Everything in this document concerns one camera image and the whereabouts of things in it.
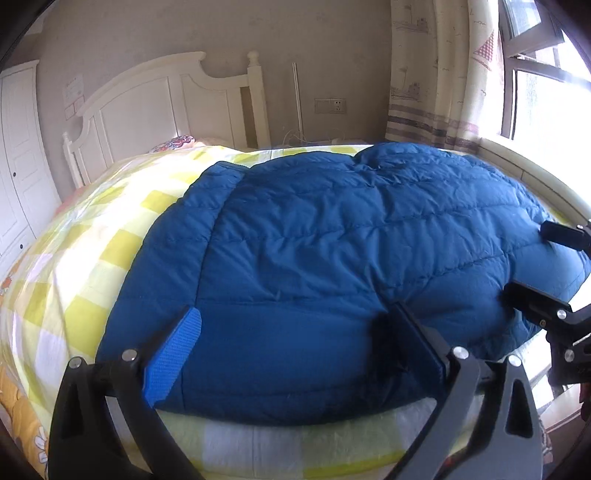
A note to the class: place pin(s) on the beige wall switch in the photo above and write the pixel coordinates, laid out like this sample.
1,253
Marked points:
322,105

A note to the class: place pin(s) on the striped printed curtain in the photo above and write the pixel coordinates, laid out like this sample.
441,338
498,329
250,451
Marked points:
425,69

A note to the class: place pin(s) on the orange cartoon printed blanket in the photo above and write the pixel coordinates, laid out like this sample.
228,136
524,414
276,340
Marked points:
18,415

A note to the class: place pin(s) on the white wardrobe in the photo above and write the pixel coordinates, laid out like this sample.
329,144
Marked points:
23,152

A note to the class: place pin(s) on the yellow checkered bed sheet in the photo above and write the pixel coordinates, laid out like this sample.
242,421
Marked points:
92,277

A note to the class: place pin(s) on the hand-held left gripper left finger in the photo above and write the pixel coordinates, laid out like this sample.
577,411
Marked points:
173,355

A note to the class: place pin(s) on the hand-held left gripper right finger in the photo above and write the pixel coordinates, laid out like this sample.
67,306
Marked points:
415,341

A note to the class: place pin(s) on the window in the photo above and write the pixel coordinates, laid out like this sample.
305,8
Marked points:
540,101

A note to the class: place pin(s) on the beige wall socket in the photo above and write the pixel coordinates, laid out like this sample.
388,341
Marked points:
338,105

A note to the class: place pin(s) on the blue down jacket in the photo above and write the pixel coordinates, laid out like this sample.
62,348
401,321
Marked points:
300,258

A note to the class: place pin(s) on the white window ledge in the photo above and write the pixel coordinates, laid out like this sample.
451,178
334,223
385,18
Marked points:
531,166

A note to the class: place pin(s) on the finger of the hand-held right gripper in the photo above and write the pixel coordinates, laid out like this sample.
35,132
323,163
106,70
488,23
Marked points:
535,302
565,235

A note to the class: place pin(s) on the floral printed pillow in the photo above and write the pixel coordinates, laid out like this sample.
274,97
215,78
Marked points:
175,143

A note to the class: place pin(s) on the white wooden headboard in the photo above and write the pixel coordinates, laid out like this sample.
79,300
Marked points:
138,115

